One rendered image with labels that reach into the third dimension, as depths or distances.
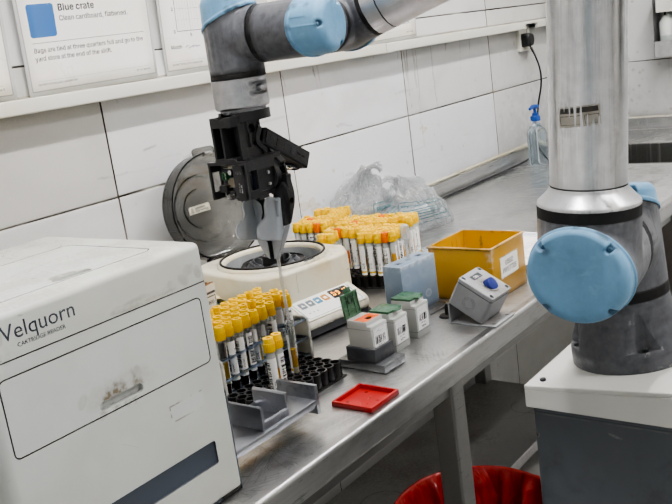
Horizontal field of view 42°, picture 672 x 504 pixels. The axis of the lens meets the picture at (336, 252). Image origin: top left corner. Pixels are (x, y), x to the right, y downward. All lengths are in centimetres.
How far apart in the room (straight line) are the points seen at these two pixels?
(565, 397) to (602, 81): 40
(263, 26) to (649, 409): 66
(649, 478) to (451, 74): 175
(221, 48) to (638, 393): 67
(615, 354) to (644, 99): 253
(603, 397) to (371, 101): 139
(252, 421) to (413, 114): 155
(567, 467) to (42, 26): 111
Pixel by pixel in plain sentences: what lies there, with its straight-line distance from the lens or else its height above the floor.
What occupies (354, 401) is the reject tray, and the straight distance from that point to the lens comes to 125.
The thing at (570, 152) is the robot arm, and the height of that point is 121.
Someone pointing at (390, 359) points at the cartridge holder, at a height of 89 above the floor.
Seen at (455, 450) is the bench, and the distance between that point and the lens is 146.
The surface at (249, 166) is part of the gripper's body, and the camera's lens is 117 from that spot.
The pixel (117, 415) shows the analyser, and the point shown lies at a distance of 92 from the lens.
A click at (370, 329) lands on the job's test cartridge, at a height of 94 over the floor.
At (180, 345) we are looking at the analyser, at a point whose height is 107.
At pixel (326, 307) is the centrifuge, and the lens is 155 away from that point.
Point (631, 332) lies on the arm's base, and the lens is 116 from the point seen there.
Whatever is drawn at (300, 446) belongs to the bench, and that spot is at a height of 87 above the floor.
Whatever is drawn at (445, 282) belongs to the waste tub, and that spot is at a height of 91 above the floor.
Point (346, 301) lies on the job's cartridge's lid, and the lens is 135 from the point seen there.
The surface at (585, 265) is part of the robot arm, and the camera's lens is 99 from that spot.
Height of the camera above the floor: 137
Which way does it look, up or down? 13 degrees down
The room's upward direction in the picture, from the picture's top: 8 degrees counter-clockwise
